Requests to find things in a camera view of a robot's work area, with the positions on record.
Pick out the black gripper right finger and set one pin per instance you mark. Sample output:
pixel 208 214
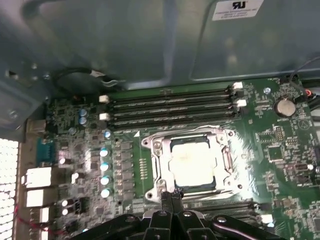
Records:
pixel 190 227

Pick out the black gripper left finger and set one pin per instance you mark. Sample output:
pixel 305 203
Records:
pixel 160 227

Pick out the silver CPU chip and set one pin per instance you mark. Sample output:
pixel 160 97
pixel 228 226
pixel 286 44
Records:
pixel 192 162

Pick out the thin metal locking lever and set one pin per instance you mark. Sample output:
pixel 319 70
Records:
pixel 156 162
pixel 228 160

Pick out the metal socket cover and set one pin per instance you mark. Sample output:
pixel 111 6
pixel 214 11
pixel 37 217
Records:
pixel 160 147

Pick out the CPU socket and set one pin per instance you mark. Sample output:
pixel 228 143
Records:
pixel 148 147

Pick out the black RAM stick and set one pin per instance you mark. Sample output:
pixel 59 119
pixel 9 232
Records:
pixel 237 216
pixel 225 204

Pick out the silver round capacitor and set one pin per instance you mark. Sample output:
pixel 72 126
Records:
pixel 106 193
pixel 104 152
pixel 107 134
pixel 106 180
pixel 105 167

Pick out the green motherboard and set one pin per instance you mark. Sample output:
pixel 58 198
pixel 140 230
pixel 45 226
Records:
pixel 275 175

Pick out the small silver port block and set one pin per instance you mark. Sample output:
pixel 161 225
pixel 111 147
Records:
pixel 43 215

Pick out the blue round capacitor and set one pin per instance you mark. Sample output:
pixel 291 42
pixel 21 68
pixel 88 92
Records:
pixel 83 121
pixel 83 113

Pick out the blue serial port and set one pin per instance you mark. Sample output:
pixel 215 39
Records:
pixel 45 152

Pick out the round coin battery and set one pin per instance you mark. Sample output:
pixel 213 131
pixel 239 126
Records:
pixel 285 107

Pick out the grey metal port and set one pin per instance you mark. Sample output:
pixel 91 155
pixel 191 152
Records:
pixel 36 126

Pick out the black open PC case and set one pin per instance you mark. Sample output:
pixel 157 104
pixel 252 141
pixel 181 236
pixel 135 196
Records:
pixel 125 37

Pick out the white label sticker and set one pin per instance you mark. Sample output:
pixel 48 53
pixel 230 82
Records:
pixel 237 11

